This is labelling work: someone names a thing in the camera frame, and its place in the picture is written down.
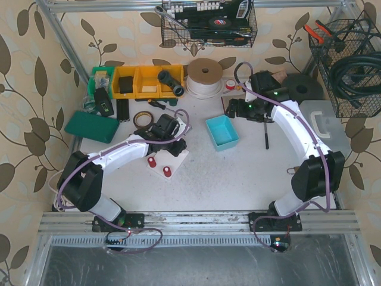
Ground large red spring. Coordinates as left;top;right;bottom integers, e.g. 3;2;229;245
163;166;172;178
147;157;157;168

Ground brown tape roll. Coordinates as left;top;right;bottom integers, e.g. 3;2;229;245
133;111;154;129

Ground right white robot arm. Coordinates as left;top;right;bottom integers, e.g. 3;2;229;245
233;72;345;219

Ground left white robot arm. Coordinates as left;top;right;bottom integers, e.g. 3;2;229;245
57;109;190;228

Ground beige work glove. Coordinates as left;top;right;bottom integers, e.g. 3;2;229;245
221;96;230;116

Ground red white tape roll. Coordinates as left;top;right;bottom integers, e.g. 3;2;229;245
225;79;236;90

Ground blue plastic tray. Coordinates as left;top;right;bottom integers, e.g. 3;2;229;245
205;115;240;152

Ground small claw hammer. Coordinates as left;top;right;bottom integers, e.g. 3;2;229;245
264;122;270;150

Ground black sanding block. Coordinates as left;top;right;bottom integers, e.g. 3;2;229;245
272;70;288;84

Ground black rubber disc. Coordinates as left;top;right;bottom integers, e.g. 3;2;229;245
281;73;324;104

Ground black ribbed bar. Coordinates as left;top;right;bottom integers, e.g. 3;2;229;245
116;99;130;122

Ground yellow parts bin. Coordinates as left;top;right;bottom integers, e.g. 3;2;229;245
111;65;185;100

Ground black pipe fitting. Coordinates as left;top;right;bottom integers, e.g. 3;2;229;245
158;70;185;97

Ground brass padlock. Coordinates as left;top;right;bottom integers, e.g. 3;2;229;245
286;167;298;175

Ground green plastic case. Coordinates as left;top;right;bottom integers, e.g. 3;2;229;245
64;111;120;144

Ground translucent teal storage box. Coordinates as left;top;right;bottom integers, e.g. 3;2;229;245
299;100;351;158

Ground black block in bin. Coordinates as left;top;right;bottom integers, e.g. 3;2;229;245
118;76;133;94

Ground black battery charger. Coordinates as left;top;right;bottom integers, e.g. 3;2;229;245
93;88;114;117

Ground green parts bin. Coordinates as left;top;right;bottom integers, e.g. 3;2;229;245
88;67;115;98

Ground white peg base plate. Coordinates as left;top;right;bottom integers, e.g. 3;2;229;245
147;150;189;180

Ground white cable spool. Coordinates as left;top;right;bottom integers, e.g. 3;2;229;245
186;58;224;100

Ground top wire basket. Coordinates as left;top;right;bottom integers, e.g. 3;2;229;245
154;1;257;49

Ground wire basket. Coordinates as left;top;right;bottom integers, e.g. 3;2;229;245
154;1;257;49
308;18;380;118

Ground orange handled pliers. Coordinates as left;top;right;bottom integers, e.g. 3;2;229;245
303;20;333;45

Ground coiled black hose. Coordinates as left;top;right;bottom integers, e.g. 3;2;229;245
329;17;381;102

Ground right wire basket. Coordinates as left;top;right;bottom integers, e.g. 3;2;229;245
308;18;380;118

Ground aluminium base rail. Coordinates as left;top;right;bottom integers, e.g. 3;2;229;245
38;210;360;248

